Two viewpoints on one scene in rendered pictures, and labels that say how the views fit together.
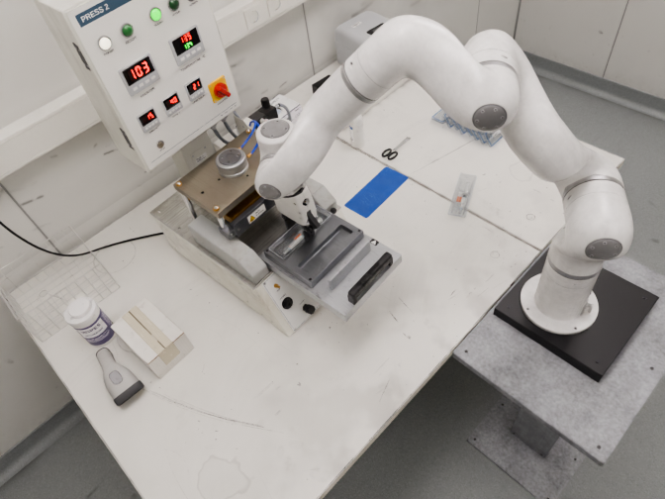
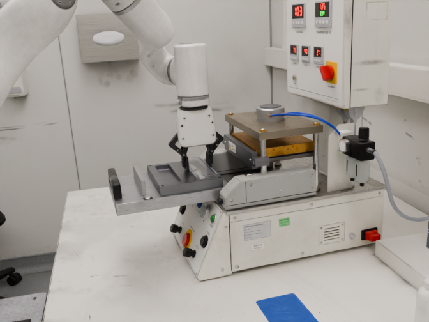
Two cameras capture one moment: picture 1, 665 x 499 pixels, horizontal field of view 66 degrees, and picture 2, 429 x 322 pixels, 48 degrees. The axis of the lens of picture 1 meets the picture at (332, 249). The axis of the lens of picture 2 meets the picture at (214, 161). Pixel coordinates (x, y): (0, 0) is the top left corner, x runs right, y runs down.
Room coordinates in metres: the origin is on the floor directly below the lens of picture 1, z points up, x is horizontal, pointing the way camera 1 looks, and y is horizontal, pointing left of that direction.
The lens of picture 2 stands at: (1.43, -1.04, 1.39)
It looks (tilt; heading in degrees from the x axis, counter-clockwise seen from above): 17 degrees down; 115
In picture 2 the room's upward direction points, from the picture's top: 3 degrees counter-clockwise
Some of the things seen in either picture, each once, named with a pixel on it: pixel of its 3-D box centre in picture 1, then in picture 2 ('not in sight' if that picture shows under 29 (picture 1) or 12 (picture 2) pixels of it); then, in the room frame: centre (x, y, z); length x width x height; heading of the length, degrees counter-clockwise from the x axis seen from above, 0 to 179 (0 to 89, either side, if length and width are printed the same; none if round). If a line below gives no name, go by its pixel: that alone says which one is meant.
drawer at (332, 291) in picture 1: (328, 254); (166, 182); (0.80, 0.01, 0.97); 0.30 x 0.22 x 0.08; 41
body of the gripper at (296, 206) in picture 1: (292, 198); (195, 123); (0.87, 0.07, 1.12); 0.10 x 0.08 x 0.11; 41
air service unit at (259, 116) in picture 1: (265, 124); (354, 154); (1.28, 0.13, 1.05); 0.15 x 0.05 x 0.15; 131
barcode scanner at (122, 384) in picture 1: (112, 371); not in sight; (0.69, 0.64, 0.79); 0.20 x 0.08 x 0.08; 37
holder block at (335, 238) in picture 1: (314, 244); (183, 175); (0.84, 0.04, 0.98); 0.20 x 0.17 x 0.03; 131
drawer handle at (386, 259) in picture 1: (370, 277); (114, 183); (0.70, -0.08, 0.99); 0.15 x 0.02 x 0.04; 131
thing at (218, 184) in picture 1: (234, 165); (283, 128); (1.07, 0.22, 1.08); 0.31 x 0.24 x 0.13; 131
